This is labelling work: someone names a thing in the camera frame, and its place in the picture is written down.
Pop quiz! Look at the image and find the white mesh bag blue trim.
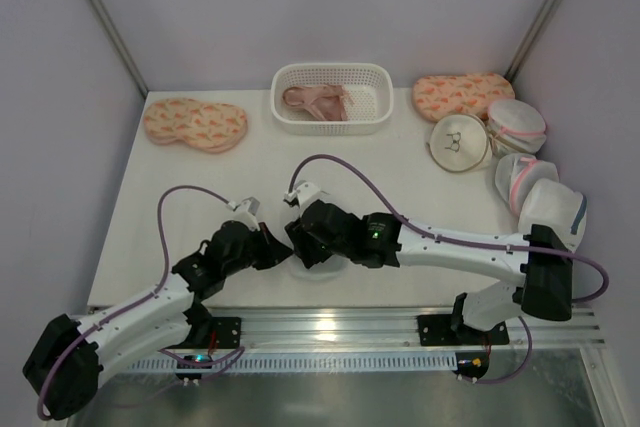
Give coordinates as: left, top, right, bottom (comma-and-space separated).
290, 256, 348, 282

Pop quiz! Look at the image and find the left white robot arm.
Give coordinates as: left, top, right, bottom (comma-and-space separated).
22, 221, 293, 421

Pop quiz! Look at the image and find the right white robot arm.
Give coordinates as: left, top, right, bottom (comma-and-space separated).
285, 200, 573, 345

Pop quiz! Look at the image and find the pink bra in basket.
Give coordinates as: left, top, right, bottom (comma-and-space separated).
281, 84, 355, 122

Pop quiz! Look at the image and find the left peach patterned bra case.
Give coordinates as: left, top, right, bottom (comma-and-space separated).
142, 98, 249, 153

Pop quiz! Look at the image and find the peach patterned bra case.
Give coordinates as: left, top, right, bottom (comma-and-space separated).
412, 73, 515, 122
142, 98, 249, 153

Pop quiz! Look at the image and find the cream laundry bag beige trim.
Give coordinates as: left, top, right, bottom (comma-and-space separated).
426, 114, 493, 174

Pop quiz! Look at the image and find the right peach patterned bra case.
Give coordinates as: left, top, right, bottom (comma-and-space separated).
412, 73, 515, 122

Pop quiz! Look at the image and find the white mesh bag pink trim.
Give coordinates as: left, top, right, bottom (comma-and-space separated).
494, 153, 559, 216

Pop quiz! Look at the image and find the white mesh bag pink zipper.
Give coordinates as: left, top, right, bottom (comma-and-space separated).
486, 99, 546, 157

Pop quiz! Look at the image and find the large white bag blue trim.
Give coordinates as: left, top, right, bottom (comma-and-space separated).
518, 179, 588, 252

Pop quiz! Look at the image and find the white plastic basket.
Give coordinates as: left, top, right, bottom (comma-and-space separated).
270, 63, 394, 136

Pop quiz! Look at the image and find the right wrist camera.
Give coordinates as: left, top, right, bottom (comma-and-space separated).
284, 181, 328, 212

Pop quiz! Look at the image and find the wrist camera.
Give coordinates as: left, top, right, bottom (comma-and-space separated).
226, 197, 260, 231
284, 181, 328, 212

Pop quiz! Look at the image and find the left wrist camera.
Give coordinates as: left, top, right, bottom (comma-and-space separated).
226, 197, 260, 231

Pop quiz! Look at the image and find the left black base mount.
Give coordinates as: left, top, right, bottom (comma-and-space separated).
171, 304, 242, 350

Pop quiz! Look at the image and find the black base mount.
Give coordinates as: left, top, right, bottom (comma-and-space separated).
416, 314, 510, 347
171, 304, 242, 350

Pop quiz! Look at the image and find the aluminium mounting rail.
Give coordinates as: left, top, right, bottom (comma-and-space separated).
210, 307, 605, 352

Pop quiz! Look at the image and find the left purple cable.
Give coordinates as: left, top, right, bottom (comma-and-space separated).
38, 184, 246, 421

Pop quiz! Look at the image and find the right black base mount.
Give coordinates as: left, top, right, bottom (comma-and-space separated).
416, 314, 510, 347

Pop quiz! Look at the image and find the white slotted cable duct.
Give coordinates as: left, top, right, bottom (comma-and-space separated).
125, 350, 457, 375

